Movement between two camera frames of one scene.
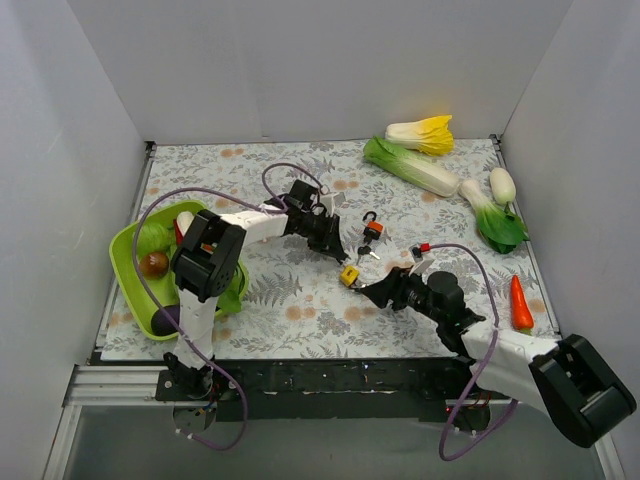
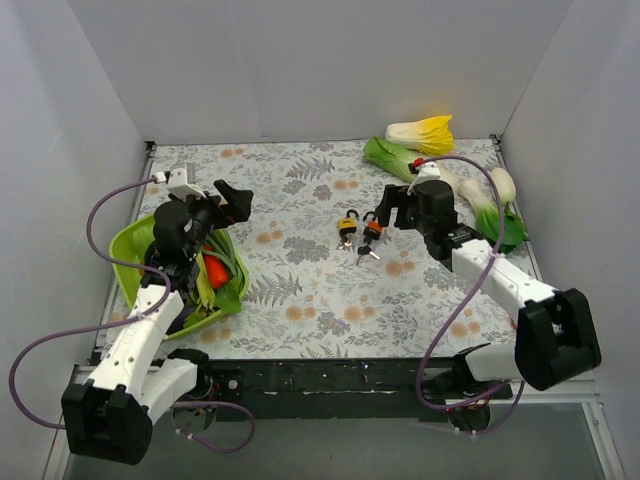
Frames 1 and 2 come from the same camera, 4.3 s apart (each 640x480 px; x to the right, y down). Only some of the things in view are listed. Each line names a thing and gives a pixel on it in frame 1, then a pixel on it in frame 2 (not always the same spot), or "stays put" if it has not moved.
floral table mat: x=347 y=220 stays put
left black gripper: x=325 y=231 -> x=216 y=209
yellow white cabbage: x=431 y=136 stays put
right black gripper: x=397 y=290 -> x=401 y=209
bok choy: x=500 y=225 stays put
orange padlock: x=374 y=228 stays put
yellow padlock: x=349 y=275 -> x=348 y=224
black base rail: x=336 y=390 stays put
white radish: x=503 y=186 stays put
